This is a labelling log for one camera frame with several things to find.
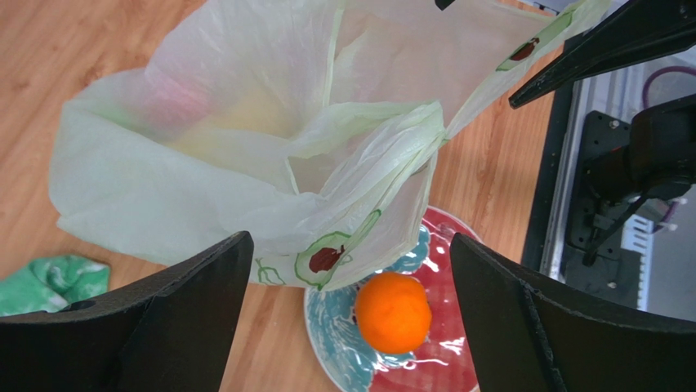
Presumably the floral red blue plate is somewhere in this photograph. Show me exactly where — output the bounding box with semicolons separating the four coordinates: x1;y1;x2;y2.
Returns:
303;205;485;392

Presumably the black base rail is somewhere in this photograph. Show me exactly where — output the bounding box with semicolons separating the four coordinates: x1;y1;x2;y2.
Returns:
520;81;654;311

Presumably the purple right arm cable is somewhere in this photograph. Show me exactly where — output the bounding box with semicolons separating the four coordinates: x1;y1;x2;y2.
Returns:
641;65;696;109

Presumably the orange fake orange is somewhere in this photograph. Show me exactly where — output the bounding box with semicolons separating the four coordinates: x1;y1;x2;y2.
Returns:
355;271;432;355

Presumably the translucent avocado print plastic bag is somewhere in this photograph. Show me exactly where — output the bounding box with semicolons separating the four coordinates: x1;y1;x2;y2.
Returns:
49;1;609;290

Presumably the green tie-dye cloth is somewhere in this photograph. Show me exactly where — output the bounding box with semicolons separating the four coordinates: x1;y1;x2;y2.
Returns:
1;255;111;317

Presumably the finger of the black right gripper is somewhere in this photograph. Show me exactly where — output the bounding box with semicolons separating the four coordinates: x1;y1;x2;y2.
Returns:
509;0;695;109

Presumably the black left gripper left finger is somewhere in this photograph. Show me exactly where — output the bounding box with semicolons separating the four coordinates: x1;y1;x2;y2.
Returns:
1;231;254;391

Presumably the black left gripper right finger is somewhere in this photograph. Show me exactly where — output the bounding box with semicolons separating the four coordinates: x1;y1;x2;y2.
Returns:
450;234;695;391

